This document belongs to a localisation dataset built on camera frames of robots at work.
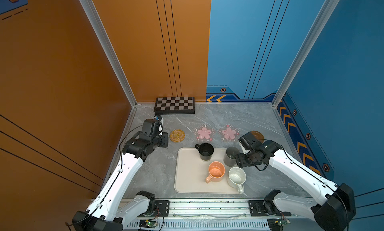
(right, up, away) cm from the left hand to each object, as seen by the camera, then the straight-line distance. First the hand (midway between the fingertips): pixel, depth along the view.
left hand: (164, 134), depth 77 cm
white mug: (+39, -25, +6) cm, 46 cm away
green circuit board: (-8, -42, -6) cm, 43 cm away
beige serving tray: (+32, -29, +5) cm, 43 cm away
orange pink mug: (+28, -22, +8) cm, 37 cm away
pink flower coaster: (+22, -3, +26) cm, 34 cm away
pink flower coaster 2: (+39, -3, +26) cm, 47 cm away
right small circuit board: (+55, -42, -6) cm, 70 cm away
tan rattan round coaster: (+3, -4, +24) cm, 24 cm away
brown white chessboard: (-2, +18, +39) cm, 43 cm away
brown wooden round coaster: (+59, -4, +24) cm, 63 cm away
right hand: (+40, -15, +3) cm, 43 cm away
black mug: (+22, -12, +13) cm, 28 cm away
